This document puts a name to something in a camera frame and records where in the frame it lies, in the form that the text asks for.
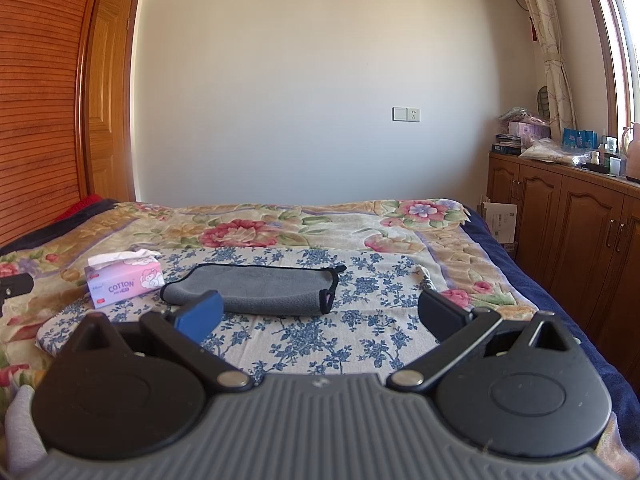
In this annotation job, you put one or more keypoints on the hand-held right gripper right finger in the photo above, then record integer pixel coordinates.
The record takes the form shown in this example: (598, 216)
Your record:
(440, 315)

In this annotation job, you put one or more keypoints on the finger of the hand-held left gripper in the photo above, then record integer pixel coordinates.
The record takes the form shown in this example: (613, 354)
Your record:
(17, 285)

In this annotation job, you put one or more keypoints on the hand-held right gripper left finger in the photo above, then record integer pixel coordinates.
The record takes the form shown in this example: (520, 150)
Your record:
(202, 317)

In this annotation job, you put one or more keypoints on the purple and grey towel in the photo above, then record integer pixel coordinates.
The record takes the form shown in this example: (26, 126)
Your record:
(260, 290)

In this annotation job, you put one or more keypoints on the pink tissue pack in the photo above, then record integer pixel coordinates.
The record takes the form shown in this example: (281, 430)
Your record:
(125, 285)

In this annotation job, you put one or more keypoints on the floral blanket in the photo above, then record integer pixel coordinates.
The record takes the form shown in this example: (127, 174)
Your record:
(240, 232)

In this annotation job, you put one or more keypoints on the red blanket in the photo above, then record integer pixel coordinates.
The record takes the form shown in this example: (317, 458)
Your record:
(75, 208)

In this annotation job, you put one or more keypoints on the blue flower print cloth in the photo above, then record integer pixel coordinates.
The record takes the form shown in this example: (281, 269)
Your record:
(310, 340)

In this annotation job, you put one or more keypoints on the white cardboard box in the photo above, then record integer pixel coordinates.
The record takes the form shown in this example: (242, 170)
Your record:
(500, 222)

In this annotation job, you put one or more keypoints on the navy blue bedsheet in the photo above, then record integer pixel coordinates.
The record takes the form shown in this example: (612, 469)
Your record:
(550, 300)

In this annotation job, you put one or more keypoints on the light grey cloth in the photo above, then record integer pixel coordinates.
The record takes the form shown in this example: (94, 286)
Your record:
(22, 425)

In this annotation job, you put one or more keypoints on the wooden cabinet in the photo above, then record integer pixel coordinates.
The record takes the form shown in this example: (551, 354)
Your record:
(570, 220)

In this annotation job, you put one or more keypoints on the wooden slatted wardrobe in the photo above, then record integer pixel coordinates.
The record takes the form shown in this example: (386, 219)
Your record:
(35, 110)

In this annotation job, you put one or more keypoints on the stack of books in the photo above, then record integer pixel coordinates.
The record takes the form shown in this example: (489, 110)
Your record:
(506, 147)

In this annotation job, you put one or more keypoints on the clear plastic bag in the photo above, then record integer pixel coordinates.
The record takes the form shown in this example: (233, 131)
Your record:
(547, 151)

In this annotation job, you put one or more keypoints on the wooden door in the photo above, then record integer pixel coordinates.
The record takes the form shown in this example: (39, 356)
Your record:
(107, 110)

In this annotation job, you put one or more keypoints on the pink box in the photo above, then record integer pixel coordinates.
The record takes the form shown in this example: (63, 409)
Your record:
(529, 130)

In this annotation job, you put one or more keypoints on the crumpled plastic bag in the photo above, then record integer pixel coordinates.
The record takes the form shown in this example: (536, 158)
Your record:
(521, 116)

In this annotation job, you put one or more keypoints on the small white bottle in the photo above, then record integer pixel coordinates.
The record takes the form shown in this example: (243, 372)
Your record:
(595, 158)

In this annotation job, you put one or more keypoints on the blue box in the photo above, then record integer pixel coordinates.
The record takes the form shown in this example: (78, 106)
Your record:
(580, 138)

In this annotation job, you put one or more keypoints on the small white box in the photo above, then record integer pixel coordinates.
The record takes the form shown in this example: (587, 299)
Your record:
(615, 165)

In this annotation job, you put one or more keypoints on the woven hand fan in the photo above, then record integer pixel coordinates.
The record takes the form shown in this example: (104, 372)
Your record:
(541, 104)

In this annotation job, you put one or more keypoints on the pink thermos jug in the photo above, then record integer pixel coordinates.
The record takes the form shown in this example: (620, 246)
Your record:
(634, 155)

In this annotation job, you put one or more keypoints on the red tassel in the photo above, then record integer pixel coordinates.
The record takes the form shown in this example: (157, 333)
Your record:
(532, 29)

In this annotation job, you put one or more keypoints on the beige patterned curtain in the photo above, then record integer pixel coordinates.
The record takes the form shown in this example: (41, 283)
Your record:
(542, 25)

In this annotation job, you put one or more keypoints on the white wall socket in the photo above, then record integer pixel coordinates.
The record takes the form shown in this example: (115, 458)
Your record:
(406, 114)

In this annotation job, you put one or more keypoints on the wooden window frame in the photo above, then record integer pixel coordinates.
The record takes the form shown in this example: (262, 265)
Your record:
(612, 60)

